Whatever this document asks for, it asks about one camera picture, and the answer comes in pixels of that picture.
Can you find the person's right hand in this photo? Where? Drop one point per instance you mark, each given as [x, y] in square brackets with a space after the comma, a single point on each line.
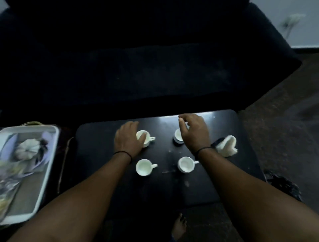
[196, 134]

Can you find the person's left hand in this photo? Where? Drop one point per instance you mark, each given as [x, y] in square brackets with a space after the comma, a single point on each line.
[127, 140]

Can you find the person's left thumb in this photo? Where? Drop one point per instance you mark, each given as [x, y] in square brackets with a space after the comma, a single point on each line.
[143, 140]

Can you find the person's right thumb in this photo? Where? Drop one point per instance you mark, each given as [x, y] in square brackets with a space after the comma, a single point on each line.
[182, 127]

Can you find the white cup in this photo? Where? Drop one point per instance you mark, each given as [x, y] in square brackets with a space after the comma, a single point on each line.
[143, 167]
[178, 135]
[147, 141]
[185, 164]

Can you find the person's right forearm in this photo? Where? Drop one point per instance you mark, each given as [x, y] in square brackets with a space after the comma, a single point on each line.
[251, 199]

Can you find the person's left forearm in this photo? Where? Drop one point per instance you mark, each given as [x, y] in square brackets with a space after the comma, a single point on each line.
[74, 199]

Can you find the dark round coaster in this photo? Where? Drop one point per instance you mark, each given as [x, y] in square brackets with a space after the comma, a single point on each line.
[177, 142]

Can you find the black wristband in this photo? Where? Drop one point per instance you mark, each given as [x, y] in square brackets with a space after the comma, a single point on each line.
[124, 152]
[203, 149]

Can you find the black napkin holder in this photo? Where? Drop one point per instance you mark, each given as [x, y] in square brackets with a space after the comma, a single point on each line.
[216, 142]

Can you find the white paper napkins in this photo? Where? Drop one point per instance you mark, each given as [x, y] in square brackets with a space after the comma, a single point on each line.
[228, 147]

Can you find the black sofa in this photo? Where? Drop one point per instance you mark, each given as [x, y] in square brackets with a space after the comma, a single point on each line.
[139, 57]

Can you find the person's foot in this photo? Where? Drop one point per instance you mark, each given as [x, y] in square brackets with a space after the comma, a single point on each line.
[179, 225]

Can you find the black plastic bag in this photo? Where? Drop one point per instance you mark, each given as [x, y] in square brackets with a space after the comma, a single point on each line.
[282, 184]

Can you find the white floral print tray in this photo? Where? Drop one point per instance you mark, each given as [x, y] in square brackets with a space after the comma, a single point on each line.
[27, 172]

